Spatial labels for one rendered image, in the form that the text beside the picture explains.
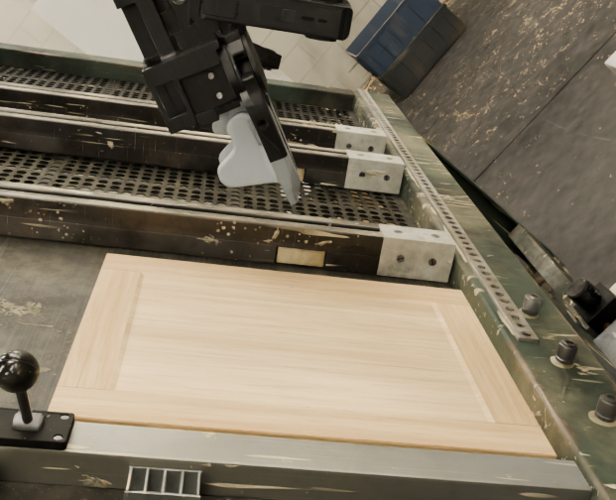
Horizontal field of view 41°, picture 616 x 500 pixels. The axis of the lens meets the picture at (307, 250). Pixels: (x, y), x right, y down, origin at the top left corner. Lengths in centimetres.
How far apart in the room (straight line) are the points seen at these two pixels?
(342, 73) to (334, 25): 572
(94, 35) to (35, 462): 418
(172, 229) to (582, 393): 67
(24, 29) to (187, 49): 579
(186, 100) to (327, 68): 571
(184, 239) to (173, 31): 73
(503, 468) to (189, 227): 67
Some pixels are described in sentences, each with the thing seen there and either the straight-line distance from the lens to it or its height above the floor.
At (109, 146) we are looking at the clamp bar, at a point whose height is 143.
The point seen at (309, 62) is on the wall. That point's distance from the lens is 632.
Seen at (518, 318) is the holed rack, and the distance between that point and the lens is 122.
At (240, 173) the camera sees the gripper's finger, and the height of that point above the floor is 140.
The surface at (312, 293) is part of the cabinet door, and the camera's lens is 125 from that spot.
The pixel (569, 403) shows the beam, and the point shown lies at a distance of 105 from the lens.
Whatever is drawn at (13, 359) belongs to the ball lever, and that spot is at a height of 145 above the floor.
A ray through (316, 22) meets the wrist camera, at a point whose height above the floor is 143.
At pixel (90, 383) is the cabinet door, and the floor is 134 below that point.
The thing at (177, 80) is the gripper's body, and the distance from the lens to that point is 63.
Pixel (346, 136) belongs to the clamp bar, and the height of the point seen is 100.
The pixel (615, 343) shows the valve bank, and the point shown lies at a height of 74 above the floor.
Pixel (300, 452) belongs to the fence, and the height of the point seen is 116.
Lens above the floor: 153
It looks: 18 degrees down
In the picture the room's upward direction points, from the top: 52 degrees counter-clockwise
